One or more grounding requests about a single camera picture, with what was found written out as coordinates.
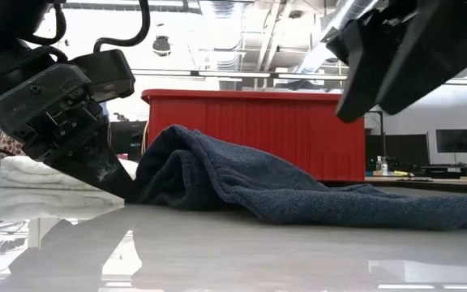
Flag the black desk monitor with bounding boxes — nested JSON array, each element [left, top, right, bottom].
[[435, 128, 467, 154]]

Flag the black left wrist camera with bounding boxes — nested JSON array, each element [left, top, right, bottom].
[[71, 49, 136, 103]]

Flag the black garment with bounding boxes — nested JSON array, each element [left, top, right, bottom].
[[130, 124, 467, 231]]

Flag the brown patterned cloth panel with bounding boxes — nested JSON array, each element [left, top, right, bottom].
[[0, 130, 28, 163]]

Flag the black left camera cable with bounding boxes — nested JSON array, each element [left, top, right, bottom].
[[92, 0, 152, 54]]

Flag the red plastic laundry bin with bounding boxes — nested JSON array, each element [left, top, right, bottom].
[[140, 88, 366, 183]]

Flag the black partition panel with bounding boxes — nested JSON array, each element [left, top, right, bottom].
[[365, 133, 431, 168]]

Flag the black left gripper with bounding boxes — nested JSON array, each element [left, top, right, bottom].
[[0, 63, 138, 202]]

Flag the black ceiling dome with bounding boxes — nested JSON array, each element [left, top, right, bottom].
[[152, 35, 173, 58]]

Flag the black square monitor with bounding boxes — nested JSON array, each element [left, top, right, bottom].
[[109, 120, 148, 161]]

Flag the silver spiral air duct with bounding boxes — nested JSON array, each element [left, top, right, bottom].
[[298, 0, 380, 75], [199, 0, 246, 92]]

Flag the white lace shirt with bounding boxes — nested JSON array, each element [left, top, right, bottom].
[[0, 156, 139, 192]]

